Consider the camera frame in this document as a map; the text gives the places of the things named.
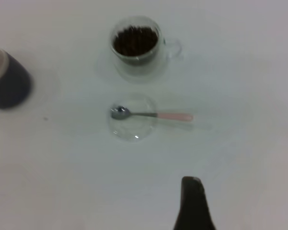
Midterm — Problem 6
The clear glass saucer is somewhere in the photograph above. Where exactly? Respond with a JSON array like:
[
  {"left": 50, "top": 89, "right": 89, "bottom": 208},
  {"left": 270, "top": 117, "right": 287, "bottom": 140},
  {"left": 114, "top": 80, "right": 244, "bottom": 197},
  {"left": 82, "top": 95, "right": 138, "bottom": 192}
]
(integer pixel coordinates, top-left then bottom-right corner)
[{"left": 108, "top": 93, "right": 159, "bottom": 143}]

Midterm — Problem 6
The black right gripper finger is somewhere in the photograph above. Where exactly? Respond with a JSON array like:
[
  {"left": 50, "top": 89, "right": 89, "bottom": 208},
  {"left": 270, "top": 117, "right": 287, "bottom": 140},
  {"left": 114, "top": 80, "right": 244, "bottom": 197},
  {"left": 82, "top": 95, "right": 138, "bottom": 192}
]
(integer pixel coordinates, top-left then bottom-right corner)
[{"left": 173, "top": 176, "right": 218, "bottom": 230}]

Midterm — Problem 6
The dark grey ceramic mug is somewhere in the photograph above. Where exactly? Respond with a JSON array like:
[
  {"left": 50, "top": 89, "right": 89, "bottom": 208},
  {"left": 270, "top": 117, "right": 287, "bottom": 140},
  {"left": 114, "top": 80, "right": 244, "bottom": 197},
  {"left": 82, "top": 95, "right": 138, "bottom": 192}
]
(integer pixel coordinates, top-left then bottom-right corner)
[{"left": 0, "top": 47, "right": 35, "bottom": 110}]

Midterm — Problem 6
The clear glass handled cup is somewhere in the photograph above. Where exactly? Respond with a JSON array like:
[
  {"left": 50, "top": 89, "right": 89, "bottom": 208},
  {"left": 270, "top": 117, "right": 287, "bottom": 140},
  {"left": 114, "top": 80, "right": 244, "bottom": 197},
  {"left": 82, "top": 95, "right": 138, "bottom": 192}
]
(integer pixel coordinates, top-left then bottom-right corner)
[{"left": 109, "top": 15, "right": 183, "bottom": 83}]

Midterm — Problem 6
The pink handled metal spoon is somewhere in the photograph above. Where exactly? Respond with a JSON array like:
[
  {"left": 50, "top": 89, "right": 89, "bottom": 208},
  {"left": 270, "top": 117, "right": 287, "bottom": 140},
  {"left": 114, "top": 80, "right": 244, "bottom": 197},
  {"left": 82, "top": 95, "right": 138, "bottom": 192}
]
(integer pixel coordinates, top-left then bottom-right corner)
[{"left": 110, "top": 105, "right": 194, "bottom": 122}]

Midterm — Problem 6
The coffee beans pile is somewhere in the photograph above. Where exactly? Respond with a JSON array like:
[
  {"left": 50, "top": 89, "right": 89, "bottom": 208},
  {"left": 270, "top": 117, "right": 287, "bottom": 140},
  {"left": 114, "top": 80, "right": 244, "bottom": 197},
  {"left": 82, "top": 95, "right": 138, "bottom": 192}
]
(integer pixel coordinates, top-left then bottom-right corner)
[{"left": 112, "top": 25, "right": 159, "bottom": 65}]

